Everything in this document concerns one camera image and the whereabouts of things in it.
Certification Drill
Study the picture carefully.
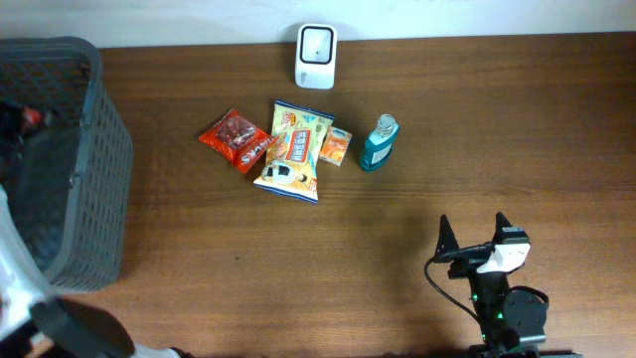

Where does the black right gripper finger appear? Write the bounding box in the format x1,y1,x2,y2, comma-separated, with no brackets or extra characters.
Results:
433,215,460,263
494,212,514,244

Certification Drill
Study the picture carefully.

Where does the black red snack packet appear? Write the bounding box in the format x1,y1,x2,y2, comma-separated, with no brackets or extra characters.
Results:
21,106,52,136

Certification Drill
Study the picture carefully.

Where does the teal mouthwash bottle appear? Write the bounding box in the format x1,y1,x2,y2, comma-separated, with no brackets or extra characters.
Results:
360,113,400,172

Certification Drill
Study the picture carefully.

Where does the orange tissue pack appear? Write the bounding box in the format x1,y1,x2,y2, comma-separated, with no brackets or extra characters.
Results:
319,126,352,166

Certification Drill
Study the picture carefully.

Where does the yellow wet wipes pack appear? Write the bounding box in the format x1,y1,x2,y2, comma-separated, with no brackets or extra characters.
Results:
253,99,335,204

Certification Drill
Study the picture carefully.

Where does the red snack bag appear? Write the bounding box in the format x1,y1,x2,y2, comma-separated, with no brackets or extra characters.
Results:
199,108,277,174

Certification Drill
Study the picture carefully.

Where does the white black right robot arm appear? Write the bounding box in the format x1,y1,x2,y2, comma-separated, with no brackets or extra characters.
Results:
425,212,550,357

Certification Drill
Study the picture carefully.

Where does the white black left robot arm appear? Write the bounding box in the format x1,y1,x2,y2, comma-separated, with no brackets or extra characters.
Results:
1,191,191,358

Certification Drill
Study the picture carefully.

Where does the grey plastic mesh basket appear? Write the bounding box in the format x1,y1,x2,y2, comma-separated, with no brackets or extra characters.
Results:
1,37,134,293

